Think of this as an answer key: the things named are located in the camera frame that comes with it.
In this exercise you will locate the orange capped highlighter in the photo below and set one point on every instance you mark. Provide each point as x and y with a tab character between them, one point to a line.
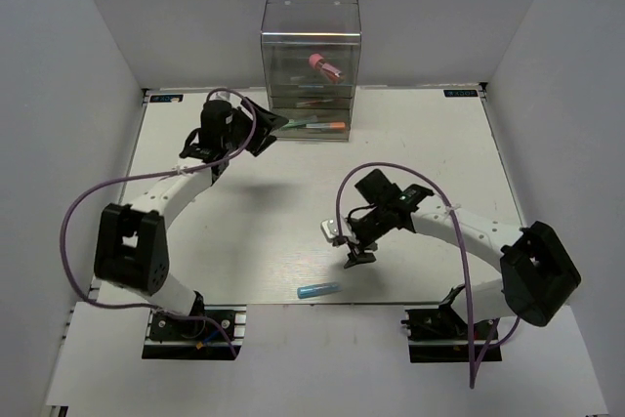
329	127

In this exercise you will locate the pink capped marker tube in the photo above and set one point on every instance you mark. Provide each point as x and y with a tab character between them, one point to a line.
326	69

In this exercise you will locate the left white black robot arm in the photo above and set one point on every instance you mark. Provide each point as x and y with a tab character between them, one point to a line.
132	249

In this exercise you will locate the clear acrylic drawer organizer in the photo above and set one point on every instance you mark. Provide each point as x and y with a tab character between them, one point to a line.
291	31

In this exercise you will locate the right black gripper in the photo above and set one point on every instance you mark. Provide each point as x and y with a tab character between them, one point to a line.
358	246

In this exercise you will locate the green pen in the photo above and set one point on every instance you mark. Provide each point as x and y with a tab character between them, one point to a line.
299	123

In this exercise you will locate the red pen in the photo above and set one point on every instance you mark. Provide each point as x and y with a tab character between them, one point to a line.
314	103

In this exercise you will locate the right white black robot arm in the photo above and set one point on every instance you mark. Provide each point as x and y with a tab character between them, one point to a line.
536	275

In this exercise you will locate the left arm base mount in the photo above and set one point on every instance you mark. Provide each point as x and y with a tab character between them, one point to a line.
220	338

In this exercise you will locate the blue capped highlighter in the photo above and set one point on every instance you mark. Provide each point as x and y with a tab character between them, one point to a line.
317	290

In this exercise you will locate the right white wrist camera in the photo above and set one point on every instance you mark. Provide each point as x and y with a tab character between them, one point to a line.
330	229

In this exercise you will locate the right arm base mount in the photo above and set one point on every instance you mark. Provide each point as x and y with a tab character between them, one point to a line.
437	334

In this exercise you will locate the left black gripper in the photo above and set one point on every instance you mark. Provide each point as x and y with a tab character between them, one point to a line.
267	122

